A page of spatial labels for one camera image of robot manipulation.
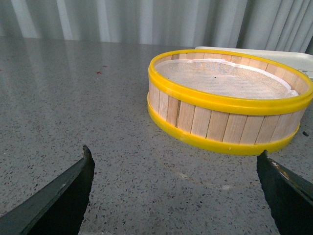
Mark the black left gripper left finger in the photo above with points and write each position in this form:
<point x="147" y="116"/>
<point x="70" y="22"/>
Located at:
<point x="58" y="208"/>

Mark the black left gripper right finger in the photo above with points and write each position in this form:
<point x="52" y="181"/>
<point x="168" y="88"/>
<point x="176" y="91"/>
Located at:
<point x="289" y="196"/>

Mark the cream plastic tray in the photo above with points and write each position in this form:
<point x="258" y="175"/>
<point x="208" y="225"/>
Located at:
<point x="299" y="61"/>

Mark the yellow rimmed bamboo steamer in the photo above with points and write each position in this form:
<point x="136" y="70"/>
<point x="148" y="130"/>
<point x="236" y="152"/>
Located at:
<point x="226" y="124"/>

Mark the white steamer liner cloth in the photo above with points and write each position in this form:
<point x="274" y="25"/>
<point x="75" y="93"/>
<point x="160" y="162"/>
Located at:
<point x="221" y="77"/>

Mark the grey pleated curtain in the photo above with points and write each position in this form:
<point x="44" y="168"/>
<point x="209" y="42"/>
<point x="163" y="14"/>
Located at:
<point x="281" y="25"/>

